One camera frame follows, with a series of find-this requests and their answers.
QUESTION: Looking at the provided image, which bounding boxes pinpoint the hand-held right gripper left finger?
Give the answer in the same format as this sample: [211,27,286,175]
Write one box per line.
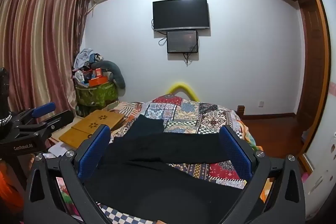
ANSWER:
[24,124,113,224]

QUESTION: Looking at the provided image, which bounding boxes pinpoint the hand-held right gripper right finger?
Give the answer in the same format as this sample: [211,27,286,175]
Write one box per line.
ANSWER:
[219,124,306,224]

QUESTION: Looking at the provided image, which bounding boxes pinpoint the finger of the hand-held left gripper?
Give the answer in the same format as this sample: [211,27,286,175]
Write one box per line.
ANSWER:
[15,102,56,124]
[18,110,75,136]

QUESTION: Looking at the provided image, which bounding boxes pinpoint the black pants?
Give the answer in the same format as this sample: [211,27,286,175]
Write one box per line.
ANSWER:
[83,114,248,223]

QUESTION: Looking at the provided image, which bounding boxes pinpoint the orange fleece blanket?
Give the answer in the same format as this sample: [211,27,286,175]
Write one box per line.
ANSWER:
[239,119,264,153]

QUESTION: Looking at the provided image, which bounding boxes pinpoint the wooden lap desk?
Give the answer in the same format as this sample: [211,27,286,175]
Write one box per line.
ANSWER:
[59,109,126,149]

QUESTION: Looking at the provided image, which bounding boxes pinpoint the white paper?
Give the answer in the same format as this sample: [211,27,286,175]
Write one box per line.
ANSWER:
[49,141,70,159]

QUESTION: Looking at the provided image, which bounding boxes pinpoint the orange cloth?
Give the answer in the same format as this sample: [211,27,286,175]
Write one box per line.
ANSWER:
[0,161,25,214]

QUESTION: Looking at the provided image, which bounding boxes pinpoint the green fabric bag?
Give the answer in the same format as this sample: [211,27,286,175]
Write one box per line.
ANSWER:
[76,82,118,117]

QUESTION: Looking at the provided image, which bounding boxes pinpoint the orange box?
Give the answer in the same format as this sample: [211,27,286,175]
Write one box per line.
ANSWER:
[88,76,109,87]

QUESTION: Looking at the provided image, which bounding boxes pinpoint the patchwork blanket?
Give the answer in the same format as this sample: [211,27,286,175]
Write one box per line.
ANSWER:
[47,94,264,224]

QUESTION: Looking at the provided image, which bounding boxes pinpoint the striped pink curtain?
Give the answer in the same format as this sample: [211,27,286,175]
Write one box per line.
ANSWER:
[0,0,91,135]

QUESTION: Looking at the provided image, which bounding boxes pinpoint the pile of clothes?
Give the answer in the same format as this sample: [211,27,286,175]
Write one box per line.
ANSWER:
[73,48,105,71]

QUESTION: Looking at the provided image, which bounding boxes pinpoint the grey long pillow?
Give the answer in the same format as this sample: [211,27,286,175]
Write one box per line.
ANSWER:
[91,60,126,90]

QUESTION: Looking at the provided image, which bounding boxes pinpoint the yellow foam tube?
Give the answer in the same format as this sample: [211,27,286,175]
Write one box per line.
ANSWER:
[168,82,200,102]

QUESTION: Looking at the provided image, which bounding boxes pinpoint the white sliding door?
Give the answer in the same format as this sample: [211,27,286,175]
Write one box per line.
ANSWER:
[302,0,336,203]

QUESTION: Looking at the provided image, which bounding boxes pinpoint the small black monitor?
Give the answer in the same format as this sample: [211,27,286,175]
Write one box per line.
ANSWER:
[166,30,198,54]

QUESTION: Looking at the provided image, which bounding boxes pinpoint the wooden wardrobe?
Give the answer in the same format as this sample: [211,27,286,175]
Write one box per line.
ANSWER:
[260,0,332,174]

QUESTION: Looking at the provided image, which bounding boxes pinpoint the black monitor cables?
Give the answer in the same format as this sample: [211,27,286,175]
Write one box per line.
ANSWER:
[157,18,201,67]

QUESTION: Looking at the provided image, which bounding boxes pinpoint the black wall television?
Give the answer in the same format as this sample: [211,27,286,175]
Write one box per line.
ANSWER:
[152,0,210,32]

